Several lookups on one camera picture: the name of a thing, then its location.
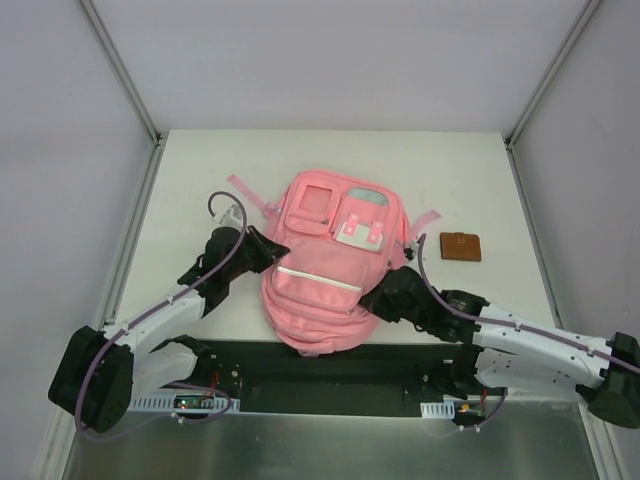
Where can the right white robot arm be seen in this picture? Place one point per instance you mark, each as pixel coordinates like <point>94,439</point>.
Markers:
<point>497,349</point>

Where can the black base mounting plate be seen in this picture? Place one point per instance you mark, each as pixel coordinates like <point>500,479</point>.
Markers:
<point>376,380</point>

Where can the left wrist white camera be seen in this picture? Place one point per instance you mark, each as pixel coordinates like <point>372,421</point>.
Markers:
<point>232,217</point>

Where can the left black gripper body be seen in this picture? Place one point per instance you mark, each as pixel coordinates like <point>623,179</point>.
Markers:
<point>254,250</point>

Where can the right white cable duct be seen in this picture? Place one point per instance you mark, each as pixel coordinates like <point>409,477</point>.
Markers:
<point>444,410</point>

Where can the brown leather wallet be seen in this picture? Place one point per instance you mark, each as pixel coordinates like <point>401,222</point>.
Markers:
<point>459,246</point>

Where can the left white cable duct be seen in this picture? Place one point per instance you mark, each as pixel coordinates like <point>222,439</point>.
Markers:
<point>178,402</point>

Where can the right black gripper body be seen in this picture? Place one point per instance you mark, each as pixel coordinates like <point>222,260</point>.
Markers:
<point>382,298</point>

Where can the white cable duct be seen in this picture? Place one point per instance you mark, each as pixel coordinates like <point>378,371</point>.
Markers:
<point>178,402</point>
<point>444,410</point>

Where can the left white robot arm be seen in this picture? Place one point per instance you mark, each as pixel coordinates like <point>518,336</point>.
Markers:
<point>102,371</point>

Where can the pink student backpack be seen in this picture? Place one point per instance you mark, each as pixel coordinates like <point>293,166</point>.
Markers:
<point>344,235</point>

